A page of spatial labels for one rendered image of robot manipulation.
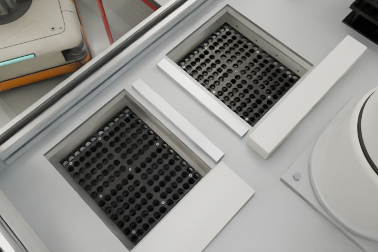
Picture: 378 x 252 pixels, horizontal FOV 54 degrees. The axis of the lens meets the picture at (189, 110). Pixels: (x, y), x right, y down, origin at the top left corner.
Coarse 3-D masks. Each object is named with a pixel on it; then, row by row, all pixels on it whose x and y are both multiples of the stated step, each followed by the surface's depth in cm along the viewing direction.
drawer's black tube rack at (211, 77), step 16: (224, 32) 87; (208, 48) 85; (224, 48) 85; (240, 48) 85; (192, 64) 87; (208, 64) 83; (224, 64) 83; (240, 64) 87; (256, 64) 83; (272, 64) 83; (208, 80) 81; (224, 80) 81; (240, 80) 81; (256, 80) 82; (272, 80) 81; (288, 80) 81; (224, 96) 80; (240, 96) 83; (256, 96) 80; (272, 96) 80; (240, 112) 78; (256, 112) 78
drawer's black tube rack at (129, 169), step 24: (96, 144) 75; (120, 144) 75; (144, 144) 75; (72, 168) 75; (96, 168) 72; (120, 168) 76; (144, 168) 72; (168, 168) 75; (192, 168) 72; (96, 192) 71; (120, 192) 70; (144, 192) 70; (168, 192) 74; (120, 216) 68; (144, 216) 72
